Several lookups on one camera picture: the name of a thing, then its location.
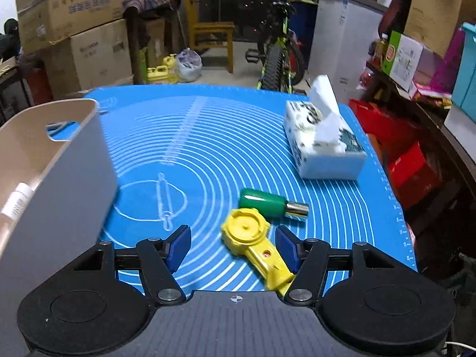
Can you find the brown printed cardboard box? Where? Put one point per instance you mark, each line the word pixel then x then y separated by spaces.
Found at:
pixel 70 7

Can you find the wooden chair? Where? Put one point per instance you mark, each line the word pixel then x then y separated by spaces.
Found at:
pixel 212 29

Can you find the yellow plastic toy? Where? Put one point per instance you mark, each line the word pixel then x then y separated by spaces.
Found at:
pixel 245 230

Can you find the black green bicycle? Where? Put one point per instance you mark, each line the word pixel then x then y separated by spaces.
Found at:
pixel 277 59

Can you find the yellow plastic jugs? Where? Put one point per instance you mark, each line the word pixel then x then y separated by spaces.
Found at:
pixel 161 72

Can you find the clear plastic bag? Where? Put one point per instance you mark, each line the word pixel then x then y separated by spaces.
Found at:
pixel 189 65

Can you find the green toy with metal tip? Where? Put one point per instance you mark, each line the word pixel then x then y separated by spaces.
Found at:
pixel 264 202

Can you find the tall brown cardboard box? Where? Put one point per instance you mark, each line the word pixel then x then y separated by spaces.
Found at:
pixel 435 7

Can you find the red box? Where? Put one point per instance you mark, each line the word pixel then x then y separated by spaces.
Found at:
pixel 401 148

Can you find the teal box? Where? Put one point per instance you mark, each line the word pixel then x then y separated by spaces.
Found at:
pixel 465 70

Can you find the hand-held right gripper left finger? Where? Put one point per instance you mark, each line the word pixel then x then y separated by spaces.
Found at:
pixel 178 245

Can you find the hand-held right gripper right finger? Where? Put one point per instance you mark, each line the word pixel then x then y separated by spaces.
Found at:
pixel 286 249

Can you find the beige plastic storage bin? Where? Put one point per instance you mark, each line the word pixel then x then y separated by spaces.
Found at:
pixel 74 178

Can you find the white pill bottle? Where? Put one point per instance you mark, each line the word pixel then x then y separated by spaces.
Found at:
pixel 16 200

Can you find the yellow oil bottle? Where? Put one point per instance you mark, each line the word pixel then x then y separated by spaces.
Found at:
pixel 381 50

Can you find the blue silicone baking mat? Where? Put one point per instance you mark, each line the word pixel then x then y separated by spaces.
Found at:
pixel 223 137

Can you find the white tissue pack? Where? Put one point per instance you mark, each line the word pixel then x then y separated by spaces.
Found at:
pixel 323 156

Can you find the pink box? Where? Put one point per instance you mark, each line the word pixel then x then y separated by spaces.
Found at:
pixel 438 67

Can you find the green white carton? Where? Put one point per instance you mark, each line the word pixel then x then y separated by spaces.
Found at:
pixel 403 59

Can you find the pale cardboard box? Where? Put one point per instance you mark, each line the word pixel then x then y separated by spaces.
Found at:
pixel 93 59

